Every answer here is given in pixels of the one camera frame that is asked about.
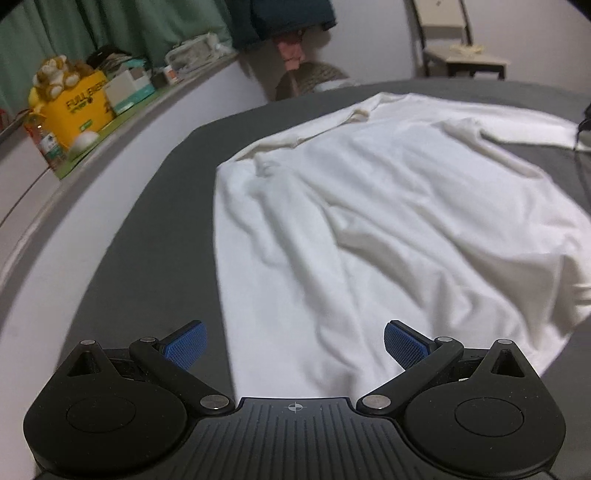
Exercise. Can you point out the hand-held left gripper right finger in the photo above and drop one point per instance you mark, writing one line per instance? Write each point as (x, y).
(406, 345)

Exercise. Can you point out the plastic bottle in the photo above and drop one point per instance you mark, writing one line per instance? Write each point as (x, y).
(51, 147)

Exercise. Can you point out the dark blue hanging garment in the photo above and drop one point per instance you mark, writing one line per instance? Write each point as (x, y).
(281, 21)

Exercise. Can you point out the pink cloth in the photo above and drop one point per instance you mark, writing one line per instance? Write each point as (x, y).
(291, 48)

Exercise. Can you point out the beige item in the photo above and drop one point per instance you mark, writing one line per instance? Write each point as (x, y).
(467, 48)

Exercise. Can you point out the dark object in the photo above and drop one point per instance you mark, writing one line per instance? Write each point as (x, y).
(585, 121)

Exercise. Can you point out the yellow bag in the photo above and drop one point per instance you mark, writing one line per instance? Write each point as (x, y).
(78, 115)

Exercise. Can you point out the clear plastic bag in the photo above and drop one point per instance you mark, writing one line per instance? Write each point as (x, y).
(198, 50)

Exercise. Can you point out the tan plush toy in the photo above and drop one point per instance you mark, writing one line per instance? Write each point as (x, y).
(55, 74)

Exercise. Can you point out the green mat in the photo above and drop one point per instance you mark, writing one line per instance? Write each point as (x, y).
(124, 117)

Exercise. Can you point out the woven basket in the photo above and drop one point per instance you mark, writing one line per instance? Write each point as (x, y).
(318, 71)

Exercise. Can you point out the black object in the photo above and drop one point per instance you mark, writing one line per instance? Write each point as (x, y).
(102, 57)

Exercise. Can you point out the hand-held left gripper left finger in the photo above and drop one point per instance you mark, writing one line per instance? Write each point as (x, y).
(187, 347)

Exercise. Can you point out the teal box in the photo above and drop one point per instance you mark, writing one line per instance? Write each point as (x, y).
(138, 99)

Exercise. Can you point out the chair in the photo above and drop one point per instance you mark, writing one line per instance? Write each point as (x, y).
(466, 62)

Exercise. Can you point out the small orange white box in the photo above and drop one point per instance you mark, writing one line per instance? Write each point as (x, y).
(170, 74)

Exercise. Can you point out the green curtain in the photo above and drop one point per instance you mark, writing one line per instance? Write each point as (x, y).
(115, 27)

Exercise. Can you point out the white ball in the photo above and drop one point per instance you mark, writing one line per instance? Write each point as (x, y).
(84, 141)

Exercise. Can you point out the white long-sleeved shirt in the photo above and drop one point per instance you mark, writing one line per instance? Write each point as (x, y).
(392, 207)

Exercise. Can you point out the window ledge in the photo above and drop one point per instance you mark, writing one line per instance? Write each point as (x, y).
(138, 138)

